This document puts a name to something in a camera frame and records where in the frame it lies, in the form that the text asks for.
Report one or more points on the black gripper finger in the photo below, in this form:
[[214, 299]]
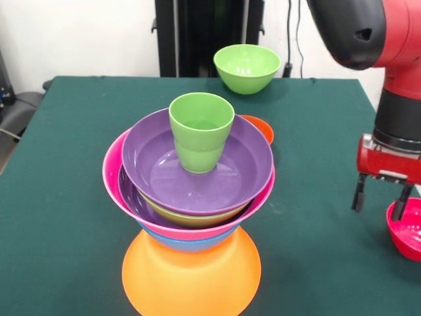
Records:
[[402, 204], [359, 195]]

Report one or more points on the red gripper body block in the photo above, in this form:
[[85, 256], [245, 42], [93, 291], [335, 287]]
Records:
[[388, 164]]

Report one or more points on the small red-pink plastic bowl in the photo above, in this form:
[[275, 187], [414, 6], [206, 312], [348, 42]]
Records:
[[409, 237]]

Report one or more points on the purple plastic bowl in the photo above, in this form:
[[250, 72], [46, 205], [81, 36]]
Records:
[[243, 171], [130, 200]]

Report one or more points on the green plastic cup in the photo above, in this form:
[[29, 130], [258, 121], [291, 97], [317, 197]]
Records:
[[200, 141]]

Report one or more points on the green plastic bowl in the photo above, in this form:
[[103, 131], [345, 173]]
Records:
[[190, 221], [246, 75]]

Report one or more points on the blue plastic bowl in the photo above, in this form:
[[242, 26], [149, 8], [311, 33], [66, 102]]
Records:
[[194, 246]]

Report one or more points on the large orange plastic bowl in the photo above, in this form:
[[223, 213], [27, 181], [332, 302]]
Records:
[[190, 286]]

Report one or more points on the large pink plastic bowl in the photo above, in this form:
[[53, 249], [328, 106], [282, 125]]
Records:
[[113, 184]]

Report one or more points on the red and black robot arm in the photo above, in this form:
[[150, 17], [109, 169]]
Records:
[[394, 33]]

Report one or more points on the small orange-red plastic bowl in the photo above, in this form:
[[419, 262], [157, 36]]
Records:
[[264, 130]]

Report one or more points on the dark green tablecloth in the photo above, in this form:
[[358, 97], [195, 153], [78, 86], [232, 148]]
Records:
[[49, 197]]

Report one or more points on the black office chair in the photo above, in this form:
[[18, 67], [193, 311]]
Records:
[[23, 105]]

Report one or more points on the black pedestal column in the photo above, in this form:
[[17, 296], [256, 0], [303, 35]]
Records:
[[210, 33]]

